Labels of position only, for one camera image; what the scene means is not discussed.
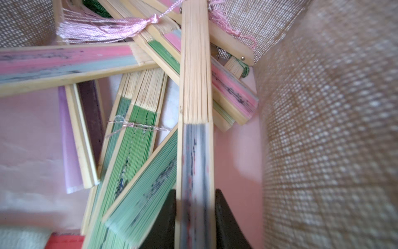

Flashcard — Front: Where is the red burlap tote bag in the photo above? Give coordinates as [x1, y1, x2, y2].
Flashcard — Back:
[1, 1, 398, 249]

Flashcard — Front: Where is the pink fan with tassel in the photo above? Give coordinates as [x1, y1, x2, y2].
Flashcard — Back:
[100, 1, 258, 132]

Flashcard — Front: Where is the green fan with thread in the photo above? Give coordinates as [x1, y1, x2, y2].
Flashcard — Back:
[83, 68, 167, 249]

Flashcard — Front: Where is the green folding fan lower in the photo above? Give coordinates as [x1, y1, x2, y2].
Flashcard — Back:
[102, 127, 178, 249]

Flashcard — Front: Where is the purple folding fan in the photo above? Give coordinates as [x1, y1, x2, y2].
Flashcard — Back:
[58, 80, 105, 194]

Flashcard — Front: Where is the pink green folding fan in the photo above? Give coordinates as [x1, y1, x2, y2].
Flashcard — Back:
[1, 42, 158, 97]

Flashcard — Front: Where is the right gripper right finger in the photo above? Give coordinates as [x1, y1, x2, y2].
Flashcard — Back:
[215, 189, 252, 249]

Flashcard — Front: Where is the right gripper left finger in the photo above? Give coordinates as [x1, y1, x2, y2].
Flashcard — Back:
[140, 189, 176, 249]

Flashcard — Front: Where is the pink grey folding fan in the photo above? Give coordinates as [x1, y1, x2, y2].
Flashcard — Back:
[174, 1, 216, 249]

